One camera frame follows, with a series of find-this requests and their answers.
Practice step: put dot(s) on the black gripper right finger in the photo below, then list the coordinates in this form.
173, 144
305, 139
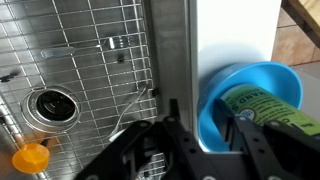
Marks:
283, 156

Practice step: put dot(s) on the stainless steel sink basin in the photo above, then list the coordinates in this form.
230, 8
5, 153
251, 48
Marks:
166, 50

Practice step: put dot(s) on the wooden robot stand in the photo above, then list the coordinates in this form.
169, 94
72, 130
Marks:
306, 13

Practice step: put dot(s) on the green hand soap bottle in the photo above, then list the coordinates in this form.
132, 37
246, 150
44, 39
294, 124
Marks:
270, 103

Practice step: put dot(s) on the metal fork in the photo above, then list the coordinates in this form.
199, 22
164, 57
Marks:
66, 50

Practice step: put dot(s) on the orange plastic cup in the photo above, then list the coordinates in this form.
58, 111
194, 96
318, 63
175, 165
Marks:
30, 159

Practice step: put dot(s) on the thin metal utensil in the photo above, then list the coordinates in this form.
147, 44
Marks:
128, 111

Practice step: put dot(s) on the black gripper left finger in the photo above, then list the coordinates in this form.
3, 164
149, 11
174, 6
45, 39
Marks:
166, 150

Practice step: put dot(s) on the blue round dish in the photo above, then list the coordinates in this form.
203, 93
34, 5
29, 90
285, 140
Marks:
213, 100

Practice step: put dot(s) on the sink drain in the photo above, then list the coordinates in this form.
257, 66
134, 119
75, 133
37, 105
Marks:
55, 106

